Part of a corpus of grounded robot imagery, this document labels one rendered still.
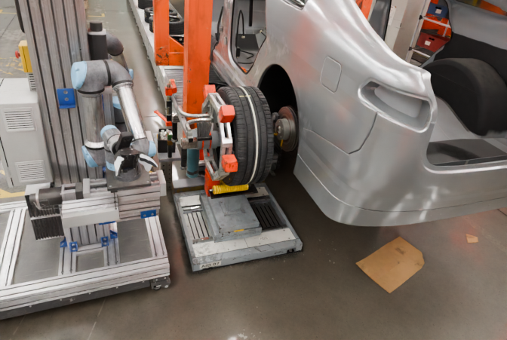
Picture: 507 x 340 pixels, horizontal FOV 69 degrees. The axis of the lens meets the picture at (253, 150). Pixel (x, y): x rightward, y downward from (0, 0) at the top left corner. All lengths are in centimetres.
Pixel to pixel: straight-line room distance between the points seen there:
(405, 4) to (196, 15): 478
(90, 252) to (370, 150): 177
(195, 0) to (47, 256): 185
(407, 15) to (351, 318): 535
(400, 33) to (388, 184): 532
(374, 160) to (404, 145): 14
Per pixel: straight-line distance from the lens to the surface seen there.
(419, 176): 184
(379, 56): 170
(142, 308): 252
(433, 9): 640
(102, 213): 205
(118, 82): 180
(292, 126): 254
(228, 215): 276
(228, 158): 215
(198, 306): 251
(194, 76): 274
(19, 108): 204
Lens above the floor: 203
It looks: 30 degrees down
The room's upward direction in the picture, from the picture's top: 7 degrees clockwise
